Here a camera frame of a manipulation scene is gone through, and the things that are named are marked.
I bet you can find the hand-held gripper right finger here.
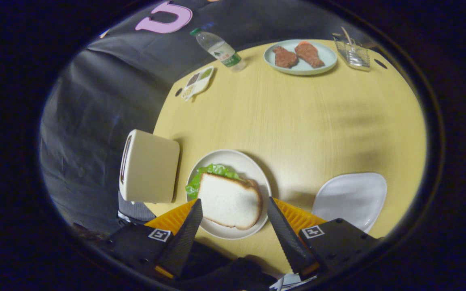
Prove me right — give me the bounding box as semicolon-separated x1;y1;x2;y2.
266;196;381;279

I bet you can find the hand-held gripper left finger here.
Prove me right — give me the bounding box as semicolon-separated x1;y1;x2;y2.
104;198;203;280

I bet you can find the white bread slice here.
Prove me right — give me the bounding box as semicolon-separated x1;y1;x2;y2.
197;173;263;230

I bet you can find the green lettuce leaf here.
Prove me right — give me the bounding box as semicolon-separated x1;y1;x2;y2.
186;164;244;199

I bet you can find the grey mesh chair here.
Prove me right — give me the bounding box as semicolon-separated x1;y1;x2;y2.
118;191;157;224

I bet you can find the person's dark clothing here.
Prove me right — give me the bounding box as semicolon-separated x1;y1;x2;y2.
176;242;278;291

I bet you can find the white square plate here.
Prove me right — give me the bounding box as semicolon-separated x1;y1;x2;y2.
312;173;388;233

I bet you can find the cream white toaster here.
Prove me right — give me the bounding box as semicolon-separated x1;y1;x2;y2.
119;129;180;204

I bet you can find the round beige plate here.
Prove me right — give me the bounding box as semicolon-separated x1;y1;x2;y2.
186;149;272;240

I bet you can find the white divided seasoning tray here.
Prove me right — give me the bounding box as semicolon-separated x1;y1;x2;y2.
181;66;215;101

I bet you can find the brown meat piece orange edge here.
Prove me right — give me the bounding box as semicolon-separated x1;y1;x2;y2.
294;41;325;68

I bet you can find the pale green oval plate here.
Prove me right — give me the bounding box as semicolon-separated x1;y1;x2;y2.
263;39;338;76

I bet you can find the clear plastic water bottle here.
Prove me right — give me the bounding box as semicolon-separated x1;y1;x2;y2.
189;27;246;72

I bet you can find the metal wire cutlery holder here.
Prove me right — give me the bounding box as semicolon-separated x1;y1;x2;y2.
333;33;371;72

